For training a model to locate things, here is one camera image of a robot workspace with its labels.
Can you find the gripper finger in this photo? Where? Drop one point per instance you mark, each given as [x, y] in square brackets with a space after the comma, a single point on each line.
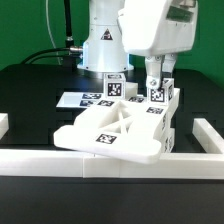
[169, 65]
[153, 65]

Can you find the white U-shaped obstacle fence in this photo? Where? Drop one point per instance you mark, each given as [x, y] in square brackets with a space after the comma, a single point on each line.
[73, 164]

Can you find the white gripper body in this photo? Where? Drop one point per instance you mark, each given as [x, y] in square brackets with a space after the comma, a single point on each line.
[158, 27]

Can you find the white sheet with tags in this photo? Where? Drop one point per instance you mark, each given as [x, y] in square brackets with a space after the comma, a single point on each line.
[78, 99]

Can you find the white chair back frame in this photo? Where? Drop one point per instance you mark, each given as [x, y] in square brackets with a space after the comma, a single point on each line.
[128, 129]

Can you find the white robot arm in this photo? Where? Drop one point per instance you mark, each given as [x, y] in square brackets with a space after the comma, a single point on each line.
[103, 50]

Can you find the white block at left edge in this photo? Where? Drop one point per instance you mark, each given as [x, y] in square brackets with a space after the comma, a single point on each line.
[4, 125]

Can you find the white chair seat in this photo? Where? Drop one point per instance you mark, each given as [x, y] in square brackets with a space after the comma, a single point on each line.
[168, 136]

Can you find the black cable thick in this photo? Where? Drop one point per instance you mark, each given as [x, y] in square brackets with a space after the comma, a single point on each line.
[59, 53]

